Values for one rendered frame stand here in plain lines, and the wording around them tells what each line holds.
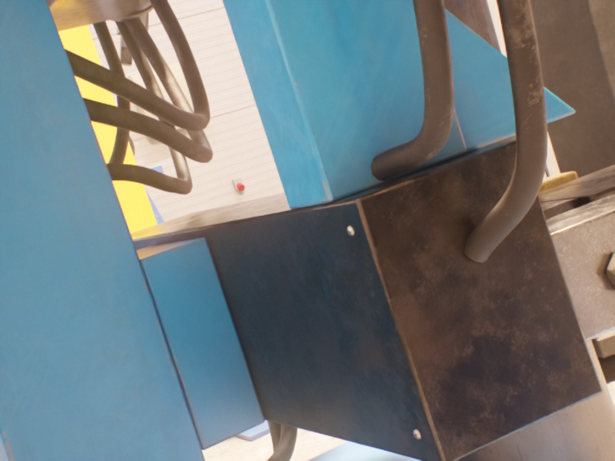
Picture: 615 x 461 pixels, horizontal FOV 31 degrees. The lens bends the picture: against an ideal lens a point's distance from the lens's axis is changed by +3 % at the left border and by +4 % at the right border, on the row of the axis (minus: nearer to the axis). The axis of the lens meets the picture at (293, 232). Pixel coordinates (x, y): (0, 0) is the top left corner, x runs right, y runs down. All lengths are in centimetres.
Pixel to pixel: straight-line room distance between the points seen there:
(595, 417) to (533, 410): 40
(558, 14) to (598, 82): 18
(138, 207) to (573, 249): 293
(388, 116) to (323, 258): 12
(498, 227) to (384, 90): 14
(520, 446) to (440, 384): 42
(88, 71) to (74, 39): 253
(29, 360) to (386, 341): 35
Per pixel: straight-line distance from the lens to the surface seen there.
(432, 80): 77
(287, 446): 146
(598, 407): 125
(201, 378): 106
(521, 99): 77
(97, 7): 138
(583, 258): 89
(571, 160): 264
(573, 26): 250
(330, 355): 90
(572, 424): 122
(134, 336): 103
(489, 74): 91
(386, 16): 85
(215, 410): 106
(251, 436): 269
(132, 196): 373
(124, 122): 124
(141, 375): 103
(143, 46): 168
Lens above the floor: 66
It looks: 5 degrees down
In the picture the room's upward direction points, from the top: 18 degrees counter-clockwise
